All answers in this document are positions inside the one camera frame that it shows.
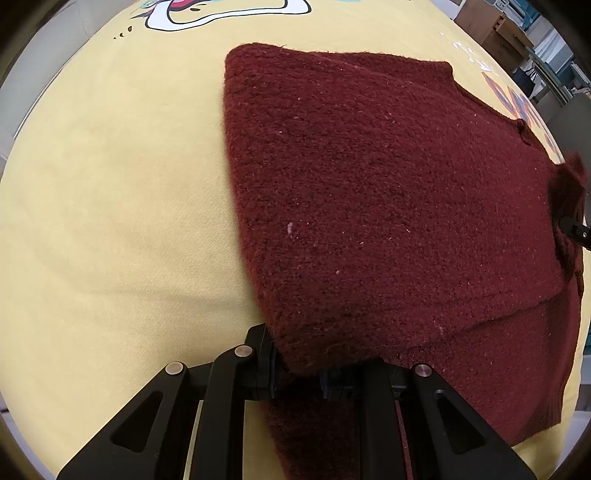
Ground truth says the dark red knitted sweater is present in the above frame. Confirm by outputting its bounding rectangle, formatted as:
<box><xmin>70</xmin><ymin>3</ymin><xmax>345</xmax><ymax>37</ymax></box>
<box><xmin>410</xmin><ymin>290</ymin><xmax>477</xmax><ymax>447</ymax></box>
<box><xmin>221</xmin><ymin>42</ymin><xmax>591</xmax><ymax>480</ymax></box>

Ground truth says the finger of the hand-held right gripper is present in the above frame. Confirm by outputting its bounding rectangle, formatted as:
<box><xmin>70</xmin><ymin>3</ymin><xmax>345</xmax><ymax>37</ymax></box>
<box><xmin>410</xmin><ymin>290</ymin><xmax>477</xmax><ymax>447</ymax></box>
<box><xmin>558</xmin><ymin>216</ymin><xmax>591</xmax><ymax>253</ymax></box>

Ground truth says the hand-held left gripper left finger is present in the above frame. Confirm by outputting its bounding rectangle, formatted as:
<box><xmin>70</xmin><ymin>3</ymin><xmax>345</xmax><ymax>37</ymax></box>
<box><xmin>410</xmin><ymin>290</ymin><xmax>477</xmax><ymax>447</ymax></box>
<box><xmin>55</xmin><ymin>324</ymin><xmax>279</xmax><ymax>480</ymax></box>

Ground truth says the yellow printed bed sheet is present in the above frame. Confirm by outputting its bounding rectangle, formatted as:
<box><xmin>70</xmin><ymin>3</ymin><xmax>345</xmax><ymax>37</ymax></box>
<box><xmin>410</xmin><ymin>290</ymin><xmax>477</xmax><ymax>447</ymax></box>
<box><xmin>0</xmin><ymin>0</ymin><xmax>583</xmax><ymax>480</ymax></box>

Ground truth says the grey chair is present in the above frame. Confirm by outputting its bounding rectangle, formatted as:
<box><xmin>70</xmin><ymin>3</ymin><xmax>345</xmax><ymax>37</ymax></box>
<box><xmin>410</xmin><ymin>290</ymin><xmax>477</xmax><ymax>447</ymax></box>
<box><xmin>545</xmin><ymin>90</ymin><xmax>591</xmax><ymax>160</ymax></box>

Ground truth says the dark bag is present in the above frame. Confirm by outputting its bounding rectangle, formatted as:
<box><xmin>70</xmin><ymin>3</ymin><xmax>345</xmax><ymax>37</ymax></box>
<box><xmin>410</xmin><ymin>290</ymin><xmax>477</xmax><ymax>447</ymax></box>
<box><xmin>512</xmin><ymin>66</ymin><xmax>544</xmax><ymax>101</ymax></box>

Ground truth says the wooden cabinet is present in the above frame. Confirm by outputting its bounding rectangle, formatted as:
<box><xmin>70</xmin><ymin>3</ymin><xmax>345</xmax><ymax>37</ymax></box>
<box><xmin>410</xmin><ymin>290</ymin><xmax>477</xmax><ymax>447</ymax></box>
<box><xmin>454</xmin><ymin>0</ymin><xmax>537</xmax><ymax>71</ymax></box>

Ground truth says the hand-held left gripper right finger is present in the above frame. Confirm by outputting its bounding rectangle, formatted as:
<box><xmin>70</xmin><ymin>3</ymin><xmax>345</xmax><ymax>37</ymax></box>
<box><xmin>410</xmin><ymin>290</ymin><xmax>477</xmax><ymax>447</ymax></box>
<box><xmin>320</xmin><ymin>357</ymin><xmax>537</xmax><ymax>480</ymax></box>

